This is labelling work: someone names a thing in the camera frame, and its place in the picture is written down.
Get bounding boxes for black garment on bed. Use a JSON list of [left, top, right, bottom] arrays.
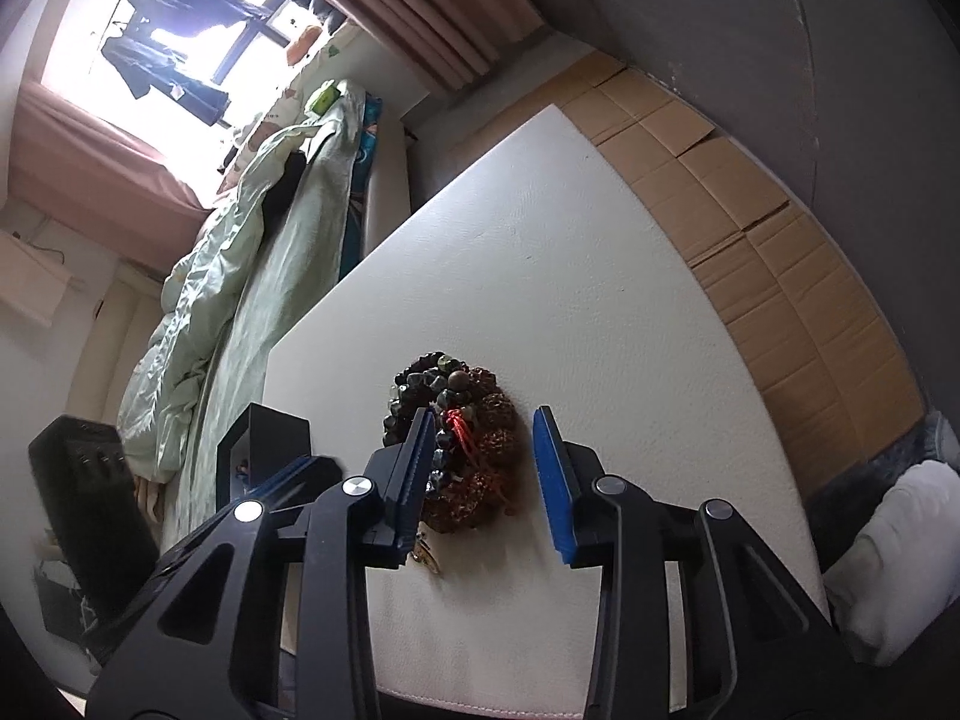
[[260, 151, 308, 239]]

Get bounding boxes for hanging dark clothes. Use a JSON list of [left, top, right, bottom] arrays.
[[99, 0, 263, 127]]

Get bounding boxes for pink curtain left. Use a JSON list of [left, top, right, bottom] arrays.
[[8, 82, 206, 273]]

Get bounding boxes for light green crumpled blanket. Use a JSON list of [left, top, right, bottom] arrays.
[[117, 80, 366, 483]]

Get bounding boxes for flattened cardboard on floor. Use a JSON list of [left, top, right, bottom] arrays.
[[455, 49, 926, 501]]

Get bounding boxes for white plush cushion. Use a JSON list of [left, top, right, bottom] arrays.
[[823, 460, 958, 667]]

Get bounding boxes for dark grey wardrobe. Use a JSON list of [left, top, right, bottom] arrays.
[[532, 0, 958, 415]]

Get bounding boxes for black jewelry box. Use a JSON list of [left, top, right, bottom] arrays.
[[215, 403, 311, 509]]

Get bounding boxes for brown rudraksha bead bracelet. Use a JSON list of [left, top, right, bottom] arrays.
[[416, 364, 524, 535]]

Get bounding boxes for black speaker box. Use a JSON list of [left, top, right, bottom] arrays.
[[28, 415, 160, 622]]

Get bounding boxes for green pillow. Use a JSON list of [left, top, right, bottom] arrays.
[[304, 80, 342, 117]]

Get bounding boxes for bed with green sheet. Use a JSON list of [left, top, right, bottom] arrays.
[[132, 86, 382, 548]]

